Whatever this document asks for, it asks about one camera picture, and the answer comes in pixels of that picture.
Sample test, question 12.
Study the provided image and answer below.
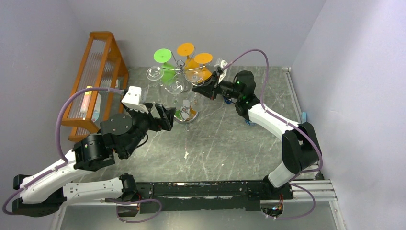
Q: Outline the green plastic wine glass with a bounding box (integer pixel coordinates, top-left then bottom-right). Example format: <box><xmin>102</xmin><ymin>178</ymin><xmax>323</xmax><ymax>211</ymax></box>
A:
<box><xmin>153</xmin><ymin>48</ymin><xmax>176</xmax><ymax>84</ymax></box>

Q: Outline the yellow pink tube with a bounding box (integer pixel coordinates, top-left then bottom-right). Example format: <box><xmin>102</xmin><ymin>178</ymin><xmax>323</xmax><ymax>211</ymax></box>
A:
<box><xmin>79</xmin><ymin>91</ymin><xmax>92</xmax><ymax>114</ymax></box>

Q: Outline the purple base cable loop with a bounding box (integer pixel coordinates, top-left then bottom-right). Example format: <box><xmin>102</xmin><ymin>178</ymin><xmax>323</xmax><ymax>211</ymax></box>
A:
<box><xmin>104</xmin><ymin>198</ymin><xmax>162</xmax><ymax>224</ymax></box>

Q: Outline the orange wooden rack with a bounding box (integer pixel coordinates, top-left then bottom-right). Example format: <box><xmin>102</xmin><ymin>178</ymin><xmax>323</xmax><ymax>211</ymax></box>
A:
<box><xmin>62</xmin><ymin>31</ymin><xmax>129</xmax><ymax>142</ymax></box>

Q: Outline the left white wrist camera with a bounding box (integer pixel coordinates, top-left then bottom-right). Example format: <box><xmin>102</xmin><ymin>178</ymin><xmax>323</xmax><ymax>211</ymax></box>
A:
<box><xmin>121</xmin><ymin>86</ymin><xmax>149</xmax><ymax>113</ymax></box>

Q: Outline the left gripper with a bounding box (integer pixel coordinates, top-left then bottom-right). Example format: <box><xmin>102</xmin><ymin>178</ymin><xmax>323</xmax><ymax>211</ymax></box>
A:
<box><xmin>124</xmin><ymin>103</ymin><xmax>177</xmax><ymax>158</ymax></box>

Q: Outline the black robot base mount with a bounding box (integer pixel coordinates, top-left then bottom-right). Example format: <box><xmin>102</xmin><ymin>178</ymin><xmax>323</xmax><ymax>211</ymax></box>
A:
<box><xmin>117</xmin><ymin>180</ymin><xmax>293</xmax><ymax>214</ymax></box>

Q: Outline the clear wine glass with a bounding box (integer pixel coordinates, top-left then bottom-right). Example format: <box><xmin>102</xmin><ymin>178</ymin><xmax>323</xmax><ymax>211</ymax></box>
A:
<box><xmin>164</xmin><ymin>79</ymin><xmax>187</xmax><ymax>107</ymax></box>
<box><xmin>146</xmin><ymin>66</ymin><xmax>164</xmax><ymax>81</ymax></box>
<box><xmin>186</xmin><ymin>69</ymin><xmax>204</xmax><ymax>112</ymax></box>

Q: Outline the light blue edge clip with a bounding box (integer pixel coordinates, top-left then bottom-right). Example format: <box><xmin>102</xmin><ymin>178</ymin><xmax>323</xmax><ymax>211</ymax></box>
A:
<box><xmin>301</xmin><ymin>112</ymin><xmax>307</xmax><ymax>123</ymax></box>

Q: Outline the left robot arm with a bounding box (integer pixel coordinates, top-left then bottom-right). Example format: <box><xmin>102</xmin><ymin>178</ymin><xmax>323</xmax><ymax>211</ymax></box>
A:
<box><xmin>11</xmin><ymin>103</ymin><xmax>176</xmax><ymax>217</ymax></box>

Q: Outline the orange plastic wine glass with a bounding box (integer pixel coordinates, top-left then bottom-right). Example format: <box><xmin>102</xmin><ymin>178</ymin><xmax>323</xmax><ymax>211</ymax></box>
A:
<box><xmin>190</xmin><ymin>53</ymin><xmax>213</xmax><ymax>85</ymax></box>
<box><xmin>177</xmin><ymin>43</ymin><xmax>199</xmax><ymax>70</ymax></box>

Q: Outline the blue black utility tool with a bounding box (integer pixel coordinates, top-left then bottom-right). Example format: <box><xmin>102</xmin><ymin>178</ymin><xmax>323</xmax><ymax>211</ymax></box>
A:
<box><xmin>224</xmin><ymin>97</ymin><xmax>232</xmax><ymax>104</ymax></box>

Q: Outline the chrome wine glass rack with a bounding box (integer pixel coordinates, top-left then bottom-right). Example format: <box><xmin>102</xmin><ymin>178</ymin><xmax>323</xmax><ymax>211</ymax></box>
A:
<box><xmin>146</xmin><ymin>49</ymin><xmax>212</xmax><ymax>124</ymax></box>

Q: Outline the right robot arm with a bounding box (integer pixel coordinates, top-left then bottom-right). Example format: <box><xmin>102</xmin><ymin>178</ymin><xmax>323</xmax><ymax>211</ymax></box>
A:
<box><xmin>186</xmin><ymin>69</ymin><xmax>322</xmax><ymax>199</ymax></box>

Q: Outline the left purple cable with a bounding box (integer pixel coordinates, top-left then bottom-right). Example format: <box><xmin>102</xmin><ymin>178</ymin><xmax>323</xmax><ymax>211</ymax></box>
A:
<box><xmin>2</xmin><ymin>87</ymin><xmax>125</xmax><ymax>216</ymax></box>

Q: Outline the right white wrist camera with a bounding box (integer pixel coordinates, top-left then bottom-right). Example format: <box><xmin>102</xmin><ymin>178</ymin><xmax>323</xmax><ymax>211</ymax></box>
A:
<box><xmin>214</xmin><ymin>58</ymin><xmax>228</xmax><ymax>82</ymax></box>

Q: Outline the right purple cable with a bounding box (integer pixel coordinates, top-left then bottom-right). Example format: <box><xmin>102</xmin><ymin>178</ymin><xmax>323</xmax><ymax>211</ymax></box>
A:
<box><xmin>222</xmin><ymin>48</ymin><xmax>324</xmax><ymax>182</ymax></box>

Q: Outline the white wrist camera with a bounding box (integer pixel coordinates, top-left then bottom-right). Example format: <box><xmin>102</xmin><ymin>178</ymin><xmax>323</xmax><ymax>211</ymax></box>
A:
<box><xmin>214</xmin><ymin>58</ymin><xmax>228</xmax><ymax>82</ymax></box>
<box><xmin>121</xmin><ymin>86</ymin><xmax>149</xmax><ymax>113</ymax></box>

